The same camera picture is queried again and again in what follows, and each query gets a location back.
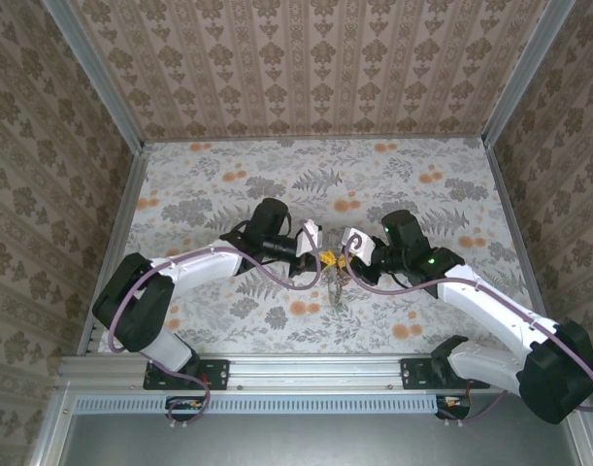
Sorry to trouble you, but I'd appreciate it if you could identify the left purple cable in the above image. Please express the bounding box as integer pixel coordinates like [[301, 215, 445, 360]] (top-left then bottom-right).
[[107, 222, 325, 431]]

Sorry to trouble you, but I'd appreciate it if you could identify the aluminium table side rail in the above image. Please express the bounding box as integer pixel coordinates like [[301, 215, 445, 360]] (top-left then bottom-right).
[[77, 143, 152, 358], [483, 140, 549, 326]]

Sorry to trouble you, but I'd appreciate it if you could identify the purple cable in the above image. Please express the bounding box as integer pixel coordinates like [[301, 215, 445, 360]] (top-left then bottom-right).
[[342, 235, 593, 429], [107, 222, 325, 431]]

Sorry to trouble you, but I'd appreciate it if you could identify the aluminium lower frame bar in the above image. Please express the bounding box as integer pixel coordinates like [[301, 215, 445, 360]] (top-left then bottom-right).
[[560, 412, 593, 466], [28, 381, 77, 466]]

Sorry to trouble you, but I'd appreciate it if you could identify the white slotted cable duct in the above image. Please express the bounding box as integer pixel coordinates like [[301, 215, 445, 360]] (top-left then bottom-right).
[[75, 393, 441, 415]]

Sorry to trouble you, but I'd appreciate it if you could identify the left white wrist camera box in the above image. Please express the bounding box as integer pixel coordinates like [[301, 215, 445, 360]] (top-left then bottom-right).
[[295, 218, 325, 257]]

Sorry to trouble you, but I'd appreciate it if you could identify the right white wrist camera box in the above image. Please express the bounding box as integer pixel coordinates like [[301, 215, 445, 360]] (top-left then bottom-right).
[[339, 226, 378, 267]]

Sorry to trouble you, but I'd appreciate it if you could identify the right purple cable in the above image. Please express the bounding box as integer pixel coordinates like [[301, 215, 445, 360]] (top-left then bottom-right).
[[342, 235, 593, 429]]

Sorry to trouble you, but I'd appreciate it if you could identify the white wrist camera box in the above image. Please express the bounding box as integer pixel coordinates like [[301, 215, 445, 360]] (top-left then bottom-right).
[[339, 226, 378, 267], [295, 218, 325, 257]]

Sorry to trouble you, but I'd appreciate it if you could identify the aluminium frame post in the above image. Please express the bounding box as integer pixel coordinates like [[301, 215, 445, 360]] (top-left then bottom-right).
[[41, 0, 147, 152], [482, 0, 577, 147]]

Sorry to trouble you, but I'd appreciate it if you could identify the grey metal panel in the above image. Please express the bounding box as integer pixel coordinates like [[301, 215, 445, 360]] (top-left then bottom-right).
[[62, 393, 581, 466]]

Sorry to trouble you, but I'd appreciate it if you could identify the floral patterned tablecloth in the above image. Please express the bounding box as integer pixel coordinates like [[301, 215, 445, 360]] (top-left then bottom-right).
[[89, 137, 538, 358]]

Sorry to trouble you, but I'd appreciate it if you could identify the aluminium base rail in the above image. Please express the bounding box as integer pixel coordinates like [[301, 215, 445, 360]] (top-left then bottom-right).
[[57, 353, 581, 390]]

